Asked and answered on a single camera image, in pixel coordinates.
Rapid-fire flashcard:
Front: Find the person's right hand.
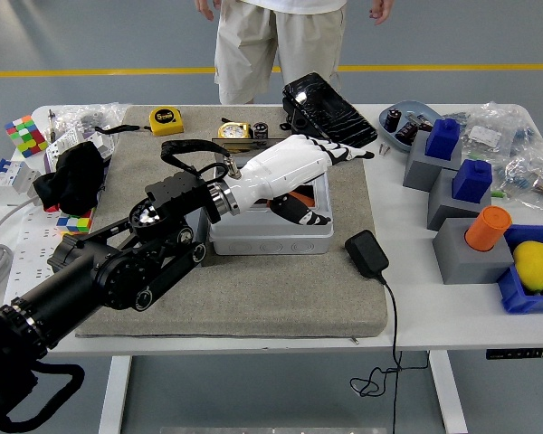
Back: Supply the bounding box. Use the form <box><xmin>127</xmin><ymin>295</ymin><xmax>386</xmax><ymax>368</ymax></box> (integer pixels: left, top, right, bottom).
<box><xmin>194</xmin><ymin>0</ymin><xmax>222</xmax><ymax>22</ymax></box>

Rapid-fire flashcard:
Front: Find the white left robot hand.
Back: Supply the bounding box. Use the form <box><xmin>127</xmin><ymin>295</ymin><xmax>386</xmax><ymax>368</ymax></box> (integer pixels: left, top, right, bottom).
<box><xmin>225</xmin><ymin>134</ymin><xmax>376</xmax><ymax>228</ymax></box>

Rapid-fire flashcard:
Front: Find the person's left hand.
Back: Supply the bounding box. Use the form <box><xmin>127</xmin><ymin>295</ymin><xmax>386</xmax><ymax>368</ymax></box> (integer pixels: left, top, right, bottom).
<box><xmin>368</xmin><ymin>0</ymin><xmax>395</xmax><ymax>26</ymax></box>

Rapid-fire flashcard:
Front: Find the grey junction box clear lid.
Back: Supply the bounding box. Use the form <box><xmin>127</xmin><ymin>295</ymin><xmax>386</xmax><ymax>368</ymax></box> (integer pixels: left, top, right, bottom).
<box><xmin>207</xmin><ymin>135</ymin><xmax>335</xmax><ymax>257</ymax></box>

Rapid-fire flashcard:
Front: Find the person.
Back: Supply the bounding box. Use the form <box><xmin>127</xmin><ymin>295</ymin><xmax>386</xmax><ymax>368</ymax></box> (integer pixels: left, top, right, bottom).
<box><xmin>194</xmin><ymin>0</ymin><xmax>395</xmax><ymax>106</ymax></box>

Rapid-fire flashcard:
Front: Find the yellow tape measure chrome face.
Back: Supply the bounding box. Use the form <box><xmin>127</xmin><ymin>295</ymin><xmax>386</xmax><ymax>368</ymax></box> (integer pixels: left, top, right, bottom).
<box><xmin>217</xmin><ymin>120</ymin><xmax>253</xmax><ymax>140</ymax></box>

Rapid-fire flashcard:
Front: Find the glossy black case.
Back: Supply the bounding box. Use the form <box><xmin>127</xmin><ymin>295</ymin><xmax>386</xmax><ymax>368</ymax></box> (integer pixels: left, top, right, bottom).
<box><xmin>281</xmin><ymin>71</ymin><xmax>379</xmax><ymax>150</ymax></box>

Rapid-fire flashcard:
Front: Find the blue-grey tray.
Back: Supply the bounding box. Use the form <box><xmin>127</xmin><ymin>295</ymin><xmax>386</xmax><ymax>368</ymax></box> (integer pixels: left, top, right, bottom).
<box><xmin>378</xmin><ymin>99</ymin><xmax>440</xmax><ymax>155</ymax></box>

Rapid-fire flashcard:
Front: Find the black power adapter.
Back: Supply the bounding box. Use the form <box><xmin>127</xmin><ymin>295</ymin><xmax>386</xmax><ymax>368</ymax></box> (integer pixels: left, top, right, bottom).
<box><xmin>344</xmin><ymin>229</ymin><xmax>390</xmax><ymax>279</ymax></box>

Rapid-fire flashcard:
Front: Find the yellow tape measure black print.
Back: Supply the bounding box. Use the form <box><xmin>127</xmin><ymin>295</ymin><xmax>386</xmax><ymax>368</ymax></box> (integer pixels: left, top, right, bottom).
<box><xmin>148</xmin><ymin>107</ymin><xmax>186</xmax><ymax>136</ymax></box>

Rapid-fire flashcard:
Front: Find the dark red capacitor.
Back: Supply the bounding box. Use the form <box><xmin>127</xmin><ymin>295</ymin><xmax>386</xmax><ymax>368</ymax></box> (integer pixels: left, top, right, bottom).
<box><xmin>394</xmin><ymin>120</ymin><xmax>420</xmax><ymax>142</ymax></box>

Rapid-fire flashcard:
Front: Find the grey-brown mat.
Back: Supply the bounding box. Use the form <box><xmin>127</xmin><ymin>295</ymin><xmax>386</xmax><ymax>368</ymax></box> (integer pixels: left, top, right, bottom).
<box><xmin>74</xmin><ymin>104</ymin><xmax>389</xmax><ymax>339</ymax></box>

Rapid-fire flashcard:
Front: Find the grey holder block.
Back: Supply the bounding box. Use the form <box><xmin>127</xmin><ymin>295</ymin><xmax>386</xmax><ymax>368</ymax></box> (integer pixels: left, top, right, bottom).
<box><xmin>432</xmin><ymin>217</ymin><xmax>515</xmax><ymax>286</ymax></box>
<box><xmin>426</xmin><ymin>167</ymin><xmax>494</xmax><ymax>231</ymax></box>
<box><xmin>402</xmin><ymin>130</ymin><xmax>463</xmax><ymax>193</ymax></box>

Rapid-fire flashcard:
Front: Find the blue square block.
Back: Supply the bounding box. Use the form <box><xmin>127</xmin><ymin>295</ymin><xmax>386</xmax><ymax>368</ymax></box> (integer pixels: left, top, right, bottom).
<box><xmin>451</xmin><ymin>158</ymin><xmax>493</xmax><ymax>203</ymax></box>
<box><xmin>424</xmin><ymin>118</ymin><xmax>462</xmax><ymax>160</ymax></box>

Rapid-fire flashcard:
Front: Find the clear bag of small parts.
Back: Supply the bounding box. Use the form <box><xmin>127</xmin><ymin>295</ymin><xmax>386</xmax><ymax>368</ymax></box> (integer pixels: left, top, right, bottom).
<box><xmin>49</xmin><ymin>101</ymin><xmax>132</xmax><ymax>137</ymax></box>

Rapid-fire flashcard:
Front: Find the clear bag of resistors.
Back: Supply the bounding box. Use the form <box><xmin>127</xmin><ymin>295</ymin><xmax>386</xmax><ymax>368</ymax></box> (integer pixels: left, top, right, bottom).
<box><xmin>492</xmin><ymin>148</ymin><xmax>543</xmax><ymax>218</ymax></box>
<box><xmin>443</xmin><ymin>101</ymin><xmax>538</xmax><ymax>157</ymax></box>

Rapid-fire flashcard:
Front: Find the white printed package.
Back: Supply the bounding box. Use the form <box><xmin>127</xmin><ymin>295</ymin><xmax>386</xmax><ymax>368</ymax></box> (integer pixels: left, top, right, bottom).
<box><xmin>43</xmin><ymin>124</ymin><xmax>117</xmax><ymax>173</ymax></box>

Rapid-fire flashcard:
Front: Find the black cloth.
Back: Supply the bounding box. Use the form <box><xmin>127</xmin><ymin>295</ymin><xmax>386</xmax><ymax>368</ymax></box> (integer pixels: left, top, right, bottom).
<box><xmin>32</xmin><ymin>140</ymin><xmax>109</xmax><ymax>216</ymax></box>

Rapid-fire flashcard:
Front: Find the small colourful puzzle cube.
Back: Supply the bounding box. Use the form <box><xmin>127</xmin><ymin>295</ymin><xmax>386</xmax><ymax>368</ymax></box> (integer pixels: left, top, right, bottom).
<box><xmin>56</xmin><ymin>210</ymin><xmax>95</xmax><ymax>235</ymax></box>

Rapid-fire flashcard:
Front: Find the large colourful puzzle cube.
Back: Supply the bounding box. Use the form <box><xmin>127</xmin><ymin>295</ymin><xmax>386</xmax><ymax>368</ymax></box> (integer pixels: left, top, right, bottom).
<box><xmin>4</xmin><ymin>114</ymin><xmax>50</xmax><ymax>159</ymax></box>

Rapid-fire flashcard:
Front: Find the white circuit breaker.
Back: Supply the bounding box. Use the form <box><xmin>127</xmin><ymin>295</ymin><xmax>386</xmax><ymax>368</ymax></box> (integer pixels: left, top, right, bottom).
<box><xmin>0</xmin><ymin>157</ymin><xmax>42</xmax><ymax>207</ymax></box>

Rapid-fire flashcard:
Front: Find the white power strip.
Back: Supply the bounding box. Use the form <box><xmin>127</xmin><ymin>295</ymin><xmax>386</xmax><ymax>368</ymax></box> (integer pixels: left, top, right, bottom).
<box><xmin>2</xmin><ymin>198</ymin><xmax>90</xmax><ymax>308</ymax></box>

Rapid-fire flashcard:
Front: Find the yellow lemon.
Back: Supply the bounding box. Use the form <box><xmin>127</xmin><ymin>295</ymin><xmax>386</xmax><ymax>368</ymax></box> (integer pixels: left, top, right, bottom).
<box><xmin>512</xmin><ymin>241</ymin><xmax>543</xmax><ymax>292</ymax></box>

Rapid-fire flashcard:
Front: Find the blue plastic bin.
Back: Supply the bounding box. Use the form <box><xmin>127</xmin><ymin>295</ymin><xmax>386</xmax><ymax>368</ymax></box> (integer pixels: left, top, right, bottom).
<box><xmin>496</xmin><ymin>224</ymin><xmax>543</xmax><ymax>315</ymax></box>

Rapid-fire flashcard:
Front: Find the white table leg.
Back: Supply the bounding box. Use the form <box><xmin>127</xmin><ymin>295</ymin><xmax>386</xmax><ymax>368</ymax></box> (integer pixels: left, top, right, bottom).
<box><xmin>427</xmin><ymin>351</ymin><xmax>470</xmax><ymax>434</ymax></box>
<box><xmin>98</xmin><ymin>354</ymin><xmax>133</xmax><ymax>434</ymax></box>

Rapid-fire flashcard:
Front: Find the black table control panel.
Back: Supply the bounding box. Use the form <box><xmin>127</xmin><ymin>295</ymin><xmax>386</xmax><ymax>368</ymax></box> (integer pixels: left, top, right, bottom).
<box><xmin>486</xmin><ymin>346</ymin><xmax>543</xmax><ymax>362</ymax></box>

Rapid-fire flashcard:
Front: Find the black tape measure strap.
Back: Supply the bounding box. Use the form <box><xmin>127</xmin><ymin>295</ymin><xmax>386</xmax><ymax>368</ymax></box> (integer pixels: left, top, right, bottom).
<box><xmin>94</xmin><ymin>124</ymin><xmax>153</xmax><ymax>137</ymax></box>

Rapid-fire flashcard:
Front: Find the black adapter cord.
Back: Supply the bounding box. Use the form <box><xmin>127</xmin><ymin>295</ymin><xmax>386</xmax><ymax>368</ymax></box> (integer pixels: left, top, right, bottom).
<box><xmin>348</xmin><ymin>270</ymin><xmax>431</xmax><ymax>434</ymax></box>

